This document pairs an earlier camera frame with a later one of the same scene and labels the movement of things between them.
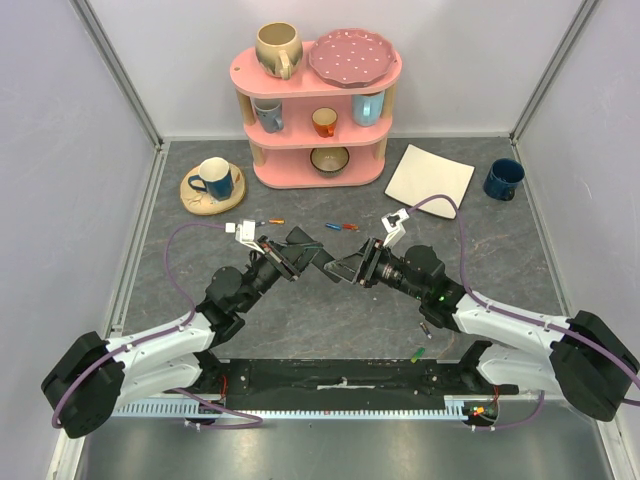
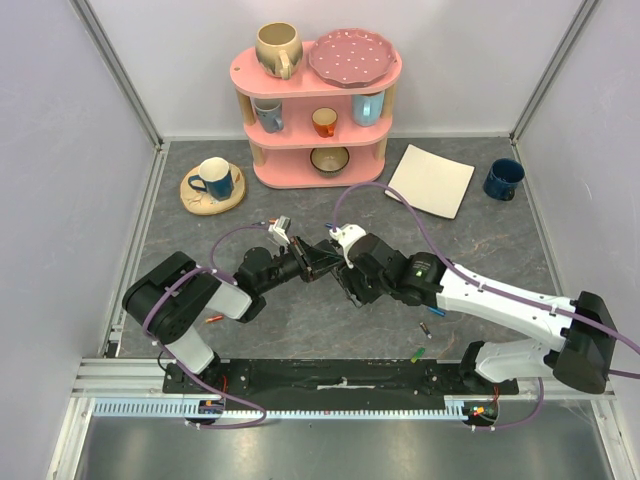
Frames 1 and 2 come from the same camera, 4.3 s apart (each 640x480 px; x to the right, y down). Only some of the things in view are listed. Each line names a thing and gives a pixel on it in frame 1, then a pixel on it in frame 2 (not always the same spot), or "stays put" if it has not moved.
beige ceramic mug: (278, 48) stays put
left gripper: (273, 256) → (303, 253)
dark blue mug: (503, 179) stays put
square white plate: (422, 174) stays put
